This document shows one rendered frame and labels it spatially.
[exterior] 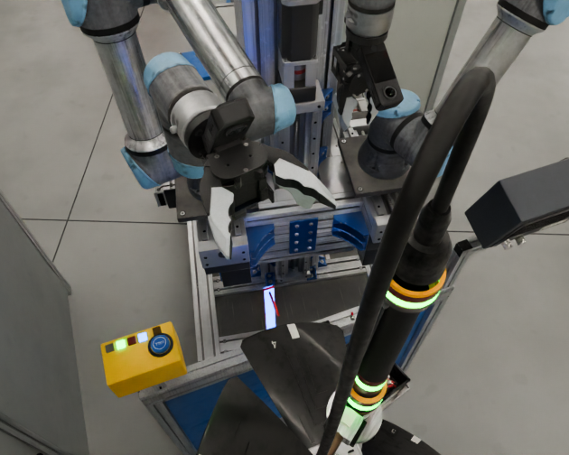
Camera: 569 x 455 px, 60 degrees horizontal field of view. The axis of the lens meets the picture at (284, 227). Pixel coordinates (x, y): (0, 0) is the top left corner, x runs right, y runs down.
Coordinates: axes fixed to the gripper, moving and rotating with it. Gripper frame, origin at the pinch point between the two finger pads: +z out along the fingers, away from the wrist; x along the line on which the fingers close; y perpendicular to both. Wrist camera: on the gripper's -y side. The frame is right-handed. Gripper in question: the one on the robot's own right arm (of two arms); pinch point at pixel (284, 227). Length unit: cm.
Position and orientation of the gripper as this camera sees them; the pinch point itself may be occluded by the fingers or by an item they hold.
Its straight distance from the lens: 55.1
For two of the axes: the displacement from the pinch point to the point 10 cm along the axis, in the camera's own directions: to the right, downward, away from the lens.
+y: 0.0, 5.8, 8.1
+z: 5.1, 7.0, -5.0
